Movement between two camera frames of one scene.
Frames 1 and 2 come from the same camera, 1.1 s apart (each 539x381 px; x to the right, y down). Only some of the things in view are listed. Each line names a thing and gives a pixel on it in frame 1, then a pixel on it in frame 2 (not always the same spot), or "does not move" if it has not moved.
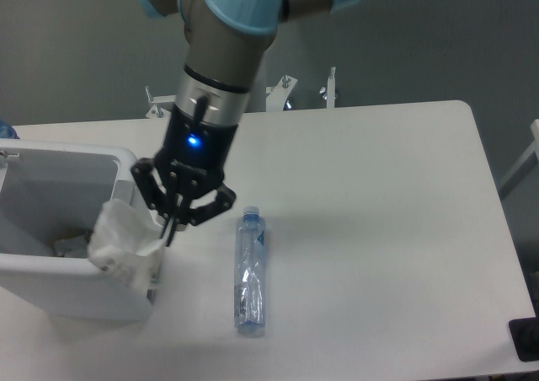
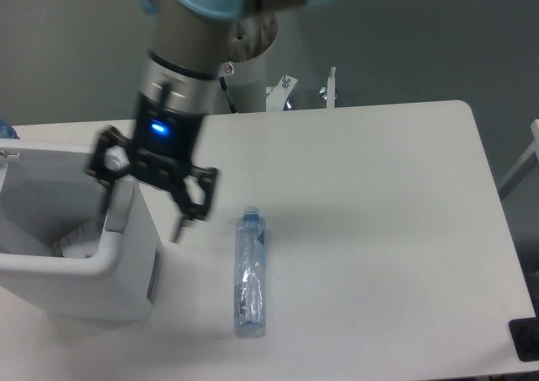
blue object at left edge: [7, 131] does not move
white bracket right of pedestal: [276, 96] does not move
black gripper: [192, 158] -> [166, 138]
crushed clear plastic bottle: [250, 274] does not move
